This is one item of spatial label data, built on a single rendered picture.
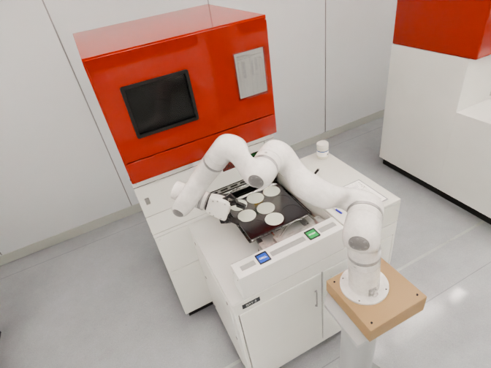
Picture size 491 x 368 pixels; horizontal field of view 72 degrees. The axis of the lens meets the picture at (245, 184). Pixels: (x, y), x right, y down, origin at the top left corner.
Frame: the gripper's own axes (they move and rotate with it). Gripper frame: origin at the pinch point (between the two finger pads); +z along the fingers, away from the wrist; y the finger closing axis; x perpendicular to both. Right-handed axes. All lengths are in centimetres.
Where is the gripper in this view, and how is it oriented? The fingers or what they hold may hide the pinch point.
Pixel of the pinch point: (240, 214)
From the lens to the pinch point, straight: 146.4
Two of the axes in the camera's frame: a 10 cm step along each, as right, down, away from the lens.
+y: 2.6, -7.9, -5.6
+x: 2.3, -5.1, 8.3
